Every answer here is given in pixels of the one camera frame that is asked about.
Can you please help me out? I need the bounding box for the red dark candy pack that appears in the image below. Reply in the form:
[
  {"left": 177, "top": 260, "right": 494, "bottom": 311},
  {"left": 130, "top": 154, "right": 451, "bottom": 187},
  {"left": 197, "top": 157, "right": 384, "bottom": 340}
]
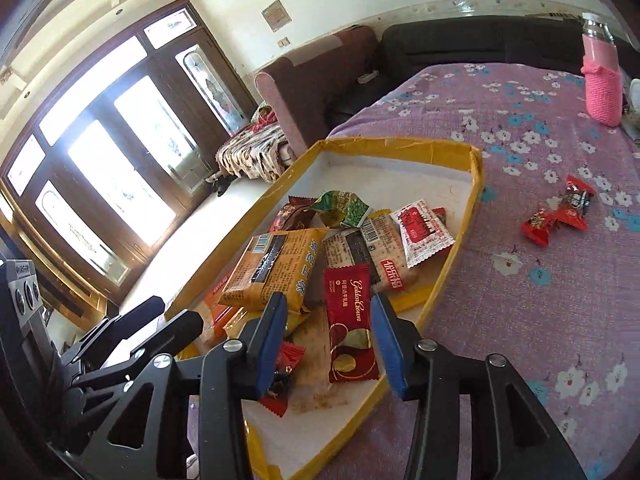
[{"left": 269, "top": 196, "right": 317, "bottom": 232}]

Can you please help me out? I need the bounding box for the patterned blanket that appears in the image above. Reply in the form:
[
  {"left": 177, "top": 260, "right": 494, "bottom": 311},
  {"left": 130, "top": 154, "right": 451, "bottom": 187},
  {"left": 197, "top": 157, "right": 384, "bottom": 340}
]
[{"left": 216, "top": 102, "right": 288, "bottom": 183}]

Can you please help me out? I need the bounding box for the dark red Golden wafer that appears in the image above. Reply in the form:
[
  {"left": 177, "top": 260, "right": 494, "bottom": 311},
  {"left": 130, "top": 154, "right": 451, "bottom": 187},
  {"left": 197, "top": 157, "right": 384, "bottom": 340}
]
[{"left": 323, "top": 264, "right": 380, "bottom": 384}]

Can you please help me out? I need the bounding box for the small red candy packet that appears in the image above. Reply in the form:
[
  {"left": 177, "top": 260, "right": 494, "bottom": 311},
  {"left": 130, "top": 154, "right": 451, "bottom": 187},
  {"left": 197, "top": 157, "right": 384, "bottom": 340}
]
[{"left": 521, "top": 209, "right": 558, "bottom": 248}]

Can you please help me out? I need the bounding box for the orange cracker pack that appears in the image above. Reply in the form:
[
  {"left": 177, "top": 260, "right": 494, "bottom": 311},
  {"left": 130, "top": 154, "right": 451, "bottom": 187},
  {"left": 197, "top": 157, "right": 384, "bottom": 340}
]
[{"left": 202, "top": 273, "right": 240, "bottom": 348}]

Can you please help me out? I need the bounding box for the red twisted candy pack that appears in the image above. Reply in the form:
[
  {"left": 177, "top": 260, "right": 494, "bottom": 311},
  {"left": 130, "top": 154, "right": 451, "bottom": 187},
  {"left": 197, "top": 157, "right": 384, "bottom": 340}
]
[{"left": 555, "top": 176, "right": 596, "bottom": 232}]

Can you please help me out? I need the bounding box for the green peas snack pack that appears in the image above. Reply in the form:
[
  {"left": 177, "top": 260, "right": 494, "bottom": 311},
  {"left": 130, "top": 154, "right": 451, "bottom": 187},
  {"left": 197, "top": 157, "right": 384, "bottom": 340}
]
[{"left": 309, "top": 191, "right": 373, "bottom": 229}]

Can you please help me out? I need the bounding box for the wooden glass door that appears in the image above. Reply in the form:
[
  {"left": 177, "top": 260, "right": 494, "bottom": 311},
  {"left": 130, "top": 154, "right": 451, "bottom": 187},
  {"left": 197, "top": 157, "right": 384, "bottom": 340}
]
[{"left": 1, "top": 0, "right": 256, "bottom": 301}]

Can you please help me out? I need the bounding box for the plain cracker pack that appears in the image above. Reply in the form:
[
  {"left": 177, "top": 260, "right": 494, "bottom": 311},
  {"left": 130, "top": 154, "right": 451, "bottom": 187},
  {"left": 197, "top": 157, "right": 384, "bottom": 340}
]
[{"left": 288, "top": 306, "right": 349, "bottom": 414}]

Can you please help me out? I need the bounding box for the white red sachet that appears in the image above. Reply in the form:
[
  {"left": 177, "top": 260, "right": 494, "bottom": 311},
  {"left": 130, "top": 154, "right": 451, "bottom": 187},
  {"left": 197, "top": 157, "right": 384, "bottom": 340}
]
[{"left": 390, "top": 198, "right": 454, "bottom": 269}]

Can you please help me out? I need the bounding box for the purple floral tablecloth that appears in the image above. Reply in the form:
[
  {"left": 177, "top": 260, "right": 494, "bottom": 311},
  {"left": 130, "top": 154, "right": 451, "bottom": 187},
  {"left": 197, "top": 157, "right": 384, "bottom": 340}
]
[{"left": 333, "top": 63, "right": 639, "bottom": 479}]

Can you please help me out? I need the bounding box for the black sofa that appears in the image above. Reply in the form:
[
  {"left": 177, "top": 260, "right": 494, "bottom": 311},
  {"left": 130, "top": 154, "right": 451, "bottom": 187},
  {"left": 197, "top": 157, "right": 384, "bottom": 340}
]
[{"left": 326, "top": 14, "right": 634, "bottom": 126}]

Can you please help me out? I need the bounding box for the yellow cardboard tray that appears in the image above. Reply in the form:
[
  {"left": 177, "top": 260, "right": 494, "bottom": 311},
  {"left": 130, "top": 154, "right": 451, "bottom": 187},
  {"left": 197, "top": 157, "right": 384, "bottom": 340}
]
[{"left": 165, "top": 138, "right": 484, "bottom": 479}]

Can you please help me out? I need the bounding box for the maroon armchair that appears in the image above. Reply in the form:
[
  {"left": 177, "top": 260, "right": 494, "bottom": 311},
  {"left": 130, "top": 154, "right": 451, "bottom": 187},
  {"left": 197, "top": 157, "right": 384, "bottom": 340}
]
[{"left": 254, "top": 25, "right": 378, "bottom": 156}]

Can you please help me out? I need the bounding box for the red dark candy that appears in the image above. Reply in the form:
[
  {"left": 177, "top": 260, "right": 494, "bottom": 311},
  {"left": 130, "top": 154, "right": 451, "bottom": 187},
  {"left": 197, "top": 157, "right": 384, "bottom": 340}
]
[{"left": 259, "top": 341, "right": 305, "bottom": 417}]

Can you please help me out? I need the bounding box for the pink knit-sleeved bottle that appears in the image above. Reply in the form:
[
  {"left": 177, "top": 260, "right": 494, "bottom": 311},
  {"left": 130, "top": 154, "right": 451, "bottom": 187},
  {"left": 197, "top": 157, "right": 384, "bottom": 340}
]
[{"left": 580, "top": 12, "right": 623, "bottom": 128}]

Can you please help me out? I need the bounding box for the yellow snack bag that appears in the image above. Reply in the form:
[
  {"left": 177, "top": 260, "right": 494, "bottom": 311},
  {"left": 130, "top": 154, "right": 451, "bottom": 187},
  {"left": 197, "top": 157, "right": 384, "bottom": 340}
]
[{"left": 219, "top": 228, "right": 329, "bottom": 313}]

